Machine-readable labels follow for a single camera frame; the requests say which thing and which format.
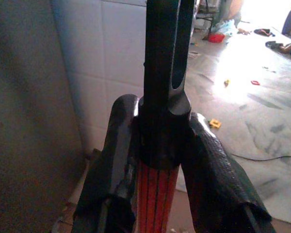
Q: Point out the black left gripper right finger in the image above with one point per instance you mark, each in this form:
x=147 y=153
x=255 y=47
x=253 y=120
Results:
x=215 y=182

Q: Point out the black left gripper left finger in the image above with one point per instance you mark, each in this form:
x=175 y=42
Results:
x=106 y=170

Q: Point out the dark grey fridge foot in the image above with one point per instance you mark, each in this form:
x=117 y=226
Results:
x=95 y=157

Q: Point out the green and yellow toy block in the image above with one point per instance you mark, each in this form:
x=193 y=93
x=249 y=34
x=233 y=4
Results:
x=215 y=123

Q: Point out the small yellow toy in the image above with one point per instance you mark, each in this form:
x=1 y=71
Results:
x=227 y=83

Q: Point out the stainless steel fridge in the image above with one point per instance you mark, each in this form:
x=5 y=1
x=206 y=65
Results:
x=21 y=97

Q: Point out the red plastic basket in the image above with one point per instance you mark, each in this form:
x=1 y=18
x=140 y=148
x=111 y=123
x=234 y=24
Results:
x=216 y=38

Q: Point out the pale blue plastic bag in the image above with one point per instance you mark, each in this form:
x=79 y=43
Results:
x=224 y=26

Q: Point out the dark red garment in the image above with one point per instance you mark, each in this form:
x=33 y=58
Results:
x=262 y=31

